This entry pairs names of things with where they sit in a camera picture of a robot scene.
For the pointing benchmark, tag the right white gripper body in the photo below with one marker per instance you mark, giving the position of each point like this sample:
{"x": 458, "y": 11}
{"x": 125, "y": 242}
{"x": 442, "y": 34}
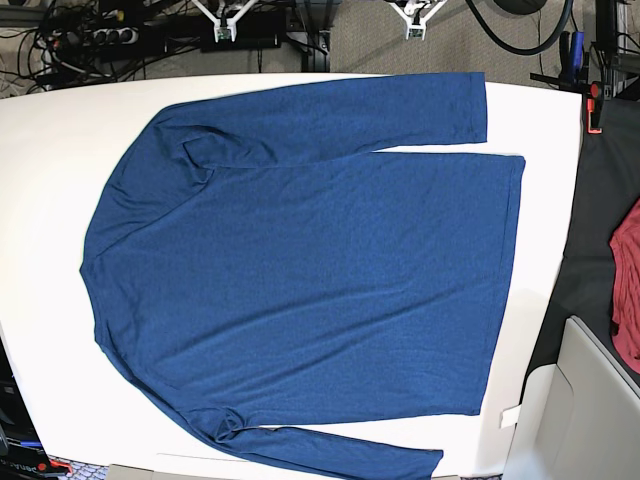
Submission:
{"x": 226, "y": 17}

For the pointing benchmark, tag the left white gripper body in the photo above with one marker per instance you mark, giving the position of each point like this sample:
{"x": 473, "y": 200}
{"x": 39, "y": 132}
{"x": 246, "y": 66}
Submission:
{"x": 416, "y": 14}

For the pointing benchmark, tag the blue long-sleeve T-shirt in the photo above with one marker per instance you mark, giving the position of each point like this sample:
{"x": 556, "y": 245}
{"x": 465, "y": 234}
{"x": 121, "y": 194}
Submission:
{"x": 261, "y": 264}

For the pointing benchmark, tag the orange clamp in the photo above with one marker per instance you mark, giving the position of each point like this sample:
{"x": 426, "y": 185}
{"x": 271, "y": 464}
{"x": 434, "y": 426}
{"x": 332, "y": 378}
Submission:
{"x": 594, "y": 101}

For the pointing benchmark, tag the red cloth pile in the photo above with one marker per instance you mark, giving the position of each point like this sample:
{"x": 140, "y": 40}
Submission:
{"x": 624, "y": 245}

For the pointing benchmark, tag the beige plastic bin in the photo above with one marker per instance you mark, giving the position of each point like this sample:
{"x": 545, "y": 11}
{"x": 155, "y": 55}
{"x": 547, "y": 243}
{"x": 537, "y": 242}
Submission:
{"x": 579, "y": 418}

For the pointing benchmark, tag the blue handled tool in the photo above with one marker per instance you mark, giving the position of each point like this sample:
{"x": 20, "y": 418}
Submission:
{"x": 576, "y": 54}

